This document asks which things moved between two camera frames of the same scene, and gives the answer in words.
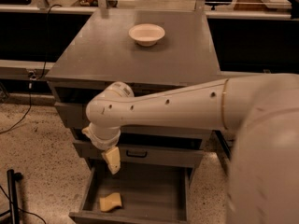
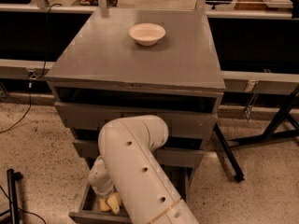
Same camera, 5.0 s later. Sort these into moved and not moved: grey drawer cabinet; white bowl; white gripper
Moved: white gripper
Not moved: white bowl; grey drawer cabinet
